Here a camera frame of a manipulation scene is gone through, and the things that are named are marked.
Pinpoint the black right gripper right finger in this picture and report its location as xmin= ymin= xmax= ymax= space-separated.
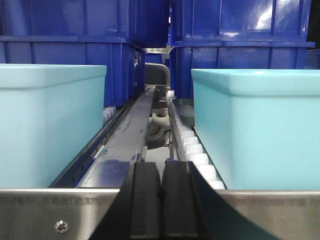
xmin=162 ymin=161 xmax=253 ymax=240

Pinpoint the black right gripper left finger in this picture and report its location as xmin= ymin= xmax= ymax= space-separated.
xmin=91 ymin=162 xmax=161 ymax=240

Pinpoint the light blue bin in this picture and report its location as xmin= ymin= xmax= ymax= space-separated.
xmin=0 ymin=63 xmax=107 ymax=188
xmin=191 ymin=69 xmax=320 ymax=190

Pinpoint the white roller track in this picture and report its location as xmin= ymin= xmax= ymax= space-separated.
xmin=166 ymin=90 xmax=226 ymax=190

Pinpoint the dark blue bin stack right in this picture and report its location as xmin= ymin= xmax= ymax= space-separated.
xmin=170 ymin=0 xmax=314 ymax=99

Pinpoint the dark blue bin stack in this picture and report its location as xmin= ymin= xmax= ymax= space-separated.
xmin=0 ymin=0 xmax=170 ymax=106
xmin=170 ymin=0 xmax=314 ymax=99

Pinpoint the dark blue bin stack left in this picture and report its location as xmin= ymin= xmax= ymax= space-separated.
xmin=0 ymin=0 xmax=170 ymax=106

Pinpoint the steel shelf divider rail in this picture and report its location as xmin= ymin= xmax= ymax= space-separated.
xmin=50 ymin=85 xmax=156 ymax=189

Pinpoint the steel shelf front rail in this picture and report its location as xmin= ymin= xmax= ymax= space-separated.
xmin=0 ymin=189 xmax=320 ymax=240

